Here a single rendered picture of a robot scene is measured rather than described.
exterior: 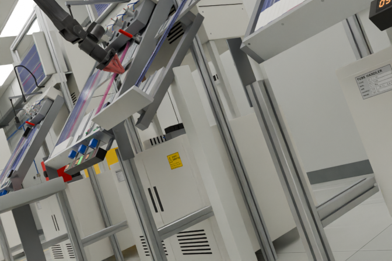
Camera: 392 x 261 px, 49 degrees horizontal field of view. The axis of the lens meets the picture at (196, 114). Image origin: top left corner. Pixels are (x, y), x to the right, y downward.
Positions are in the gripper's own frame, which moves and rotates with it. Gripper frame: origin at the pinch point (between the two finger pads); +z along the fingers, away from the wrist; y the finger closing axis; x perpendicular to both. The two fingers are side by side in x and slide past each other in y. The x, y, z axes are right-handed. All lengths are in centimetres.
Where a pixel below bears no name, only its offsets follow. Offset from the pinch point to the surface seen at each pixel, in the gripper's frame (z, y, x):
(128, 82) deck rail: 2.4, -10.4, 9.1
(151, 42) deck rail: 2.1, -10.8, -13.3
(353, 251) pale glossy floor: 98, -48, 34
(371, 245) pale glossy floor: 101, -53, 30
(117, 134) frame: 7.4, -14.4, 32.3
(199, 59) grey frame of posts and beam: 23.2, -14.6, -19.5
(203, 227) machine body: 61, -4, 40
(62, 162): 8, 45, 30
